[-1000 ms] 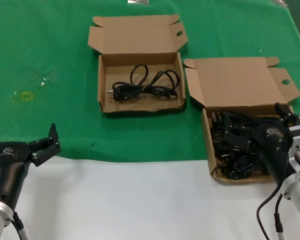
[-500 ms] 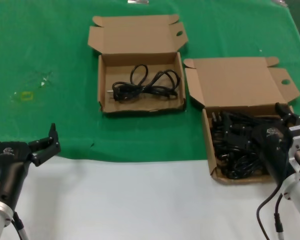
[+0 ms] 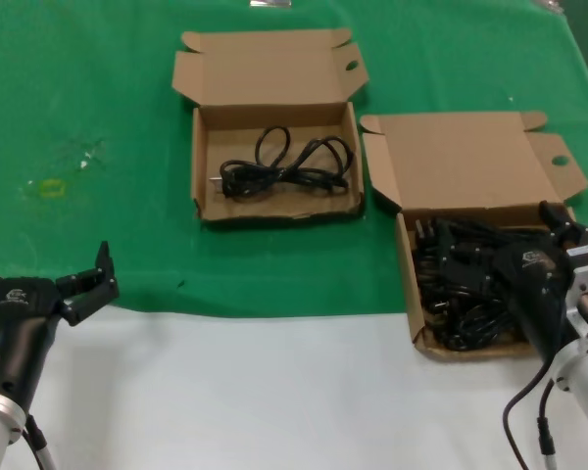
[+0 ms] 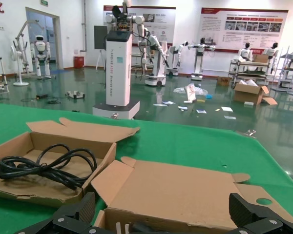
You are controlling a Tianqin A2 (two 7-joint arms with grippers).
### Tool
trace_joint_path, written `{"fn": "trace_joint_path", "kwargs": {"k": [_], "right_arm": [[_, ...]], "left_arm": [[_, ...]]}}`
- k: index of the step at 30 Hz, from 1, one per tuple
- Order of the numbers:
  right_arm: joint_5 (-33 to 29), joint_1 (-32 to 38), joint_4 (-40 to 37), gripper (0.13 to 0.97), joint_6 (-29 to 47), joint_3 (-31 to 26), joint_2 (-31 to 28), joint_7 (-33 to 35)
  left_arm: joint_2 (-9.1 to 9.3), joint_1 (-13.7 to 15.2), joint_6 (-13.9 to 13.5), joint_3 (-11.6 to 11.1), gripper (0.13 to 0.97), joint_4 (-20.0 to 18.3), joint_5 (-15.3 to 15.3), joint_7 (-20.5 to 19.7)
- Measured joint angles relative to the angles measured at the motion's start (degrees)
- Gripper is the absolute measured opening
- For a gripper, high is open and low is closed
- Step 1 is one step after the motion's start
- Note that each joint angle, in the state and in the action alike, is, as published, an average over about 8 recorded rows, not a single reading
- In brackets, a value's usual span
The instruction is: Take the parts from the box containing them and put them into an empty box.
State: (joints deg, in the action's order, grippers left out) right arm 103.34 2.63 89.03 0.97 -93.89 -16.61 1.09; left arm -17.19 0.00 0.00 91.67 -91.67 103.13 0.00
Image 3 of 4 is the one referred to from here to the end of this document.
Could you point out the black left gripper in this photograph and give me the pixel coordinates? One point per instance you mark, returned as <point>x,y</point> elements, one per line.
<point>24,338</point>

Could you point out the cardboard box with torn rim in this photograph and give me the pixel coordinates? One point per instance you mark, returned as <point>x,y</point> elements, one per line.
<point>274,73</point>

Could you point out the green tablecloth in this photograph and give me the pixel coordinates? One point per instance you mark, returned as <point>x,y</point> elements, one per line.
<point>103,73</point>

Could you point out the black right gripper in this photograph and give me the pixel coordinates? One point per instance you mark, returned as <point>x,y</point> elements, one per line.
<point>534,294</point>

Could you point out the small metal strip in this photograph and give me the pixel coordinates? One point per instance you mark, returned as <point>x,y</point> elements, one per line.
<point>269,3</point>

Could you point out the brown cardboard box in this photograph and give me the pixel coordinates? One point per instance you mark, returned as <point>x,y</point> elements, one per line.
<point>460,161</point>

